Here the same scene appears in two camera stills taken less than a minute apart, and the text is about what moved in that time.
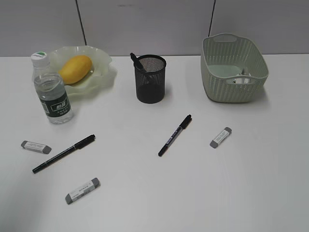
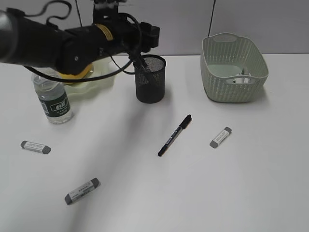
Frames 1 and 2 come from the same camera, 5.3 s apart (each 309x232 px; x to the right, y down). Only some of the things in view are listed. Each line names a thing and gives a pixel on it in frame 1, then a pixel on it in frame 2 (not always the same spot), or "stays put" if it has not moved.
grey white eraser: x=220 y=137 stays put
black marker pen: x=183 y=125 stays put
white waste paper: x=243 y=80 stays put
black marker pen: x=81 y=143 to x=136 y=61
